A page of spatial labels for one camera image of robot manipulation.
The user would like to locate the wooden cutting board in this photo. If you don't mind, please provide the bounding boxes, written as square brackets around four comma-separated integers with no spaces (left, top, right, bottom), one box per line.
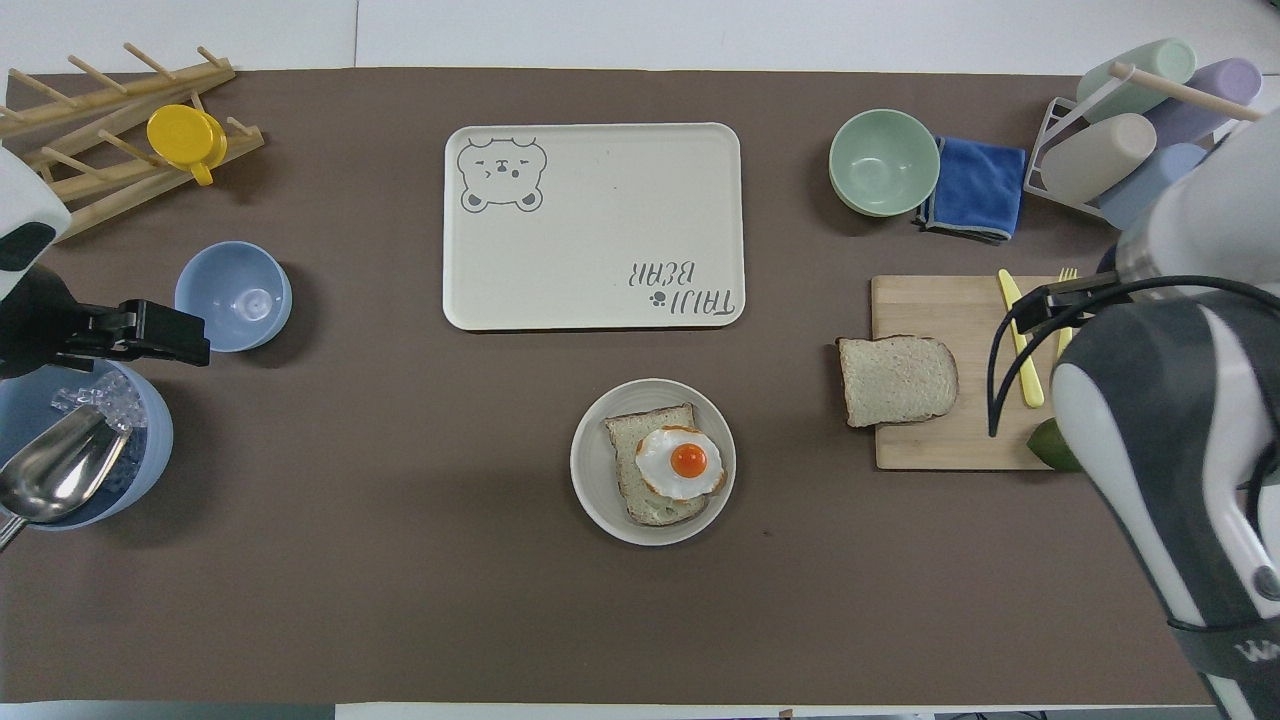
[869,274,1091,472]

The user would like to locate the fried egg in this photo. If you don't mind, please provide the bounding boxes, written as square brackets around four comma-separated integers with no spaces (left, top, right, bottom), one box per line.
[634,424,727,503]

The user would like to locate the light blue bowl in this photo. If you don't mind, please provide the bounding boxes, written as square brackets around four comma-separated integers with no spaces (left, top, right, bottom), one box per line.
[174,241,294,353]

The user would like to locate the green lettuce leaf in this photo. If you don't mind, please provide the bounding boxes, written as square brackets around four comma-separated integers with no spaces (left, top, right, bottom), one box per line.
[1026,417,1087,474]

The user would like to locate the blue ice bucket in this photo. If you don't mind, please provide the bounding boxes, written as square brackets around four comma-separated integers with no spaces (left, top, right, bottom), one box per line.
[0,358,175,532]

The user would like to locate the green bowl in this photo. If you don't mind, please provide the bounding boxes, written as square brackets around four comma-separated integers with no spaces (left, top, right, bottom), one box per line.
[827,108,942,219]

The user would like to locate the beige cup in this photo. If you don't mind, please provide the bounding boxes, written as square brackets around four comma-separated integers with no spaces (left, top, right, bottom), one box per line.
[1041,112,1159,205]

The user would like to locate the metal scoop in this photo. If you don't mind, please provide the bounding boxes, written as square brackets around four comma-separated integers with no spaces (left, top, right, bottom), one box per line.
[0,404,133,553]

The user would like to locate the yellow cup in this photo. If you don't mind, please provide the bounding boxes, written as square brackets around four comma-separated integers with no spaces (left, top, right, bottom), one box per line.
[146,104,229,188]

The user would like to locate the blue cloth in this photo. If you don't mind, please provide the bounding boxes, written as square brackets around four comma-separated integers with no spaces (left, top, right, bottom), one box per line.
[914,135,1029,245]

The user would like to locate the white round plate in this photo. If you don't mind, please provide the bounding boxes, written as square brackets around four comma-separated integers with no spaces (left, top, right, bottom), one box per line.
[569,377,738,547]

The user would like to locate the white wire cup rack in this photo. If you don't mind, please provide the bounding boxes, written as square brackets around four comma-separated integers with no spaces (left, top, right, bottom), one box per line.
[1024,94,1126,221]

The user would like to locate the yellow plastic fork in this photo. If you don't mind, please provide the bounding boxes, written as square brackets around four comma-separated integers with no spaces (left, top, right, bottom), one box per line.
[1054,266,1081,363]

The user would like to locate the bread slice under egg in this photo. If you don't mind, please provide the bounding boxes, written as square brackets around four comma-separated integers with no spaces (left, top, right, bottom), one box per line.
[602,402,714,528]

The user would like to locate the wooden dish rack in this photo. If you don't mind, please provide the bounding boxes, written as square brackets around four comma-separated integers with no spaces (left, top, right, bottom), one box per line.
[0,42,267,242]

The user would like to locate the yellow plastic knife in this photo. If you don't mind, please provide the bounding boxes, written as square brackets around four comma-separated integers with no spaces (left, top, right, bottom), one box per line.
[996,267,1047,410]

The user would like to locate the green cup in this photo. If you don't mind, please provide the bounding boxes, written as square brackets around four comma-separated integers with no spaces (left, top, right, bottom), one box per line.
[1076,37,1198,123]

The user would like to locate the plain bread slice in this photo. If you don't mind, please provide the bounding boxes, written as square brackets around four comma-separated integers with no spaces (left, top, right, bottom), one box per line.
[836,334,960,430]

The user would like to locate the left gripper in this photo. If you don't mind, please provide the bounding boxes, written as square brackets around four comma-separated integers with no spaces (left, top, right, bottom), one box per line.
[0,264,105,380]

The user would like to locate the light blue cup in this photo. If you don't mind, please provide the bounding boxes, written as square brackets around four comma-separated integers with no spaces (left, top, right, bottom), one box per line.
[1097,142,1212,232]

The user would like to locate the cream tray with bear print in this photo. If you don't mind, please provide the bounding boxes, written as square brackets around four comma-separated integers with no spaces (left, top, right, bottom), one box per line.
[442,122,747,333]

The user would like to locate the wooden rod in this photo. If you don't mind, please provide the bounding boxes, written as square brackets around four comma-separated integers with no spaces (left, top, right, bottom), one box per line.
[1107,61,1267,124]

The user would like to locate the purple cup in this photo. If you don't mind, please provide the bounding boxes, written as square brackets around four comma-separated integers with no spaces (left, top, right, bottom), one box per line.
[1143,57,1264,146]

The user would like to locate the clear ice cubes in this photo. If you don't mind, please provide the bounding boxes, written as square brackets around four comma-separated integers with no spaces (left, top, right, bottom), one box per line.
[52,380,143,433]

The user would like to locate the black cable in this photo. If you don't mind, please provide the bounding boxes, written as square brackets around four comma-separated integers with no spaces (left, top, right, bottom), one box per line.
[986,274,1280,439]

